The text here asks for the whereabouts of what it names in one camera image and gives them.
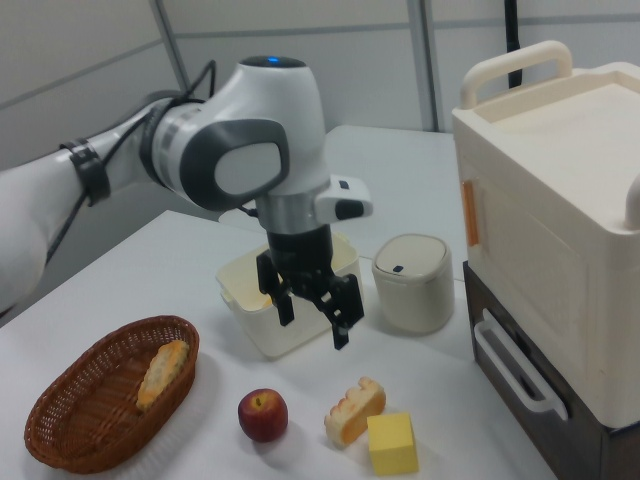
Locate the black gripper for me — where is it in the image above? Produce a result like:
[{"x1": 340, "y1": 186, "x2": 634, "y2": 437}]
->
[{"x1": 255, "y1": 224, "x2": 365, "y2": 350}]

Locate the yellow foam cube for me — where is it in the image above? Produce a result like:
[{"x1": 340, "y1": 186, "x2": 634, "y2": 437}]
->
[{"x1": 366, "y1": 411, "x2": 421, "y2": 476}]

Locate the cream plastic open box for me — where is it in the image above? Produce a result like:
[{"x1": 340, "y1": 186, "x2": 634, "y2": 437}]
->
[{"x1": 215, "y1": 230, "x2": 362, "y2": 360}]

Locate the small cream lidded bin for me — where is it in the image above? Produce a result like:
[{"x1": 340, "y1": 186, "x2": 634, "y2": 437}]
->
[{"x1": 370, "y1": 233, "x2": 456, "y2": 335}]

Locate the orange glazed bread piece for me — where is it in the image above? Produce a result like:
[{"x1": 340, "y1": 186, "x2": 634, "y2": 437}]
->
[{"x1": 323, "y1": 376, "x2": 388, "y2": 450}]

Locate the red apple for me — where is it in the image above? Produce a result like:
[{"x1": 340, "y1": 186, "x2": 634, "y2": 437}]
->
[{"x1": 237, "y1": 388, "x2": 290, "y2": 444}]

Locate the long baked bread roll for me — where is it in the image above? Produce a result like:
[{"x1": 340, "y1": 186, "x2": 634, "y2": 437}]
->
[{"x1": 135, "y1": 339, "x2": 191, "y2": 413}]

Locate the clear plastic tray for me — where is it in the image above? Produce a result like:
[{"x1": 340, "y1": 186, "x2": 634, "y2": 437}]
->
[{"x1": 462, "y1": 177, "x2": 484, "y2": 249}]

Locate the brown wicker basket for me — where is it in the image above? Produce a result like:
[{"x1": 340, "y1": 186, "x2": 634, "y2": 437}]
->
[{"x1": 24, "y1": 314, "x2": 201, "y2": 474}]

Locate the dark brown drawer base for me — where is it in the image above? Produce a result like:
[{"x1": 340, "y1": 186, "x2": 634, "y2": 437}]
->
[{"x1": 462, "y1": 261, "x2": 640, "y2": 480}]

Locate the black background pole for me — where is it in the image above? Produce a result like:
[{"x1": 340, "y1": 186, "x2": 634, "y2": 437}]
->
[{"x1": 501, "y1": 0, "x2": 524, "y2": 92}]

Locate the white drawer handle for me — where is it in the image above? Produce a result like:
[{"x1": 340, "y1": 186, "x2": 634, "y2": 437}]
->
[{"x1": 473, "y1": 321, "x2": 569, "y2": 421}]

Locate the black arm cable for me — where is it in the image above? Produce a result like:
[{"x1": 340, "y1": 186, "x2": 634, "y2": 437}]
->
[{"x1": 43, "y1": 59, "x2": 219, "y2": 264}]

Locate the black arm cable strap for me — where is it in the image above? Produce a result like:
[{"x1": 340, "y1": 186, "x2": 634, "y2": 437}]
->
[{"x1": 59, "y1": 138, "x2": 113, "y2": 208}]

